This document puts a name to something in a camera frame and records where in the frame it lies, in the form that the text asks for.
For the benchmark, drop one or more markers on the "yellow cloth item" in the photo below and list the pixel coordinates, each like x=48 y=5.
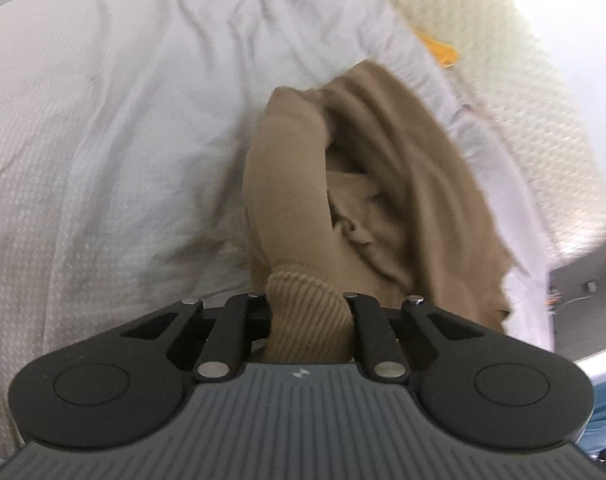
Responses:
x=437 y=50

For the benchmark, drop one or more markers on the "light grey duvet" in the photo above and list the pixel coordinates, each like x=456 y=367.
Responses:
x=133 y=125

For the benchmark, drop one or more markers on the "grey door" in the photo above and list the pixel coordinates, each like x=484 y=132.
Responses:
x=590 y=305

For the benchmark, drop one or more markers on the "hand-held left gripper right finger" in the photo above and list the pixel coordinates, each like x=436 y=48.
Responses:
x=374 y=327

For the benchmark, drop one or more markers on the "brown hooded sweatshirt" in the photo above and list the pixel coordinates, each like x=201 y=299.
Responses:
x=378 y=195

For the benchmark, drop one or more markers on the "cream ribbed headboard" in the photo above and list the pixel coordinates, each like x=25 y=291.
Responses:
x=508 y=85

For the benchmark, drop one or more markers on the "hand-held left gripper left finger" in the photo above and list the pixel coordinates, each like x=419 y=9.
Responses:
x=243 y=327

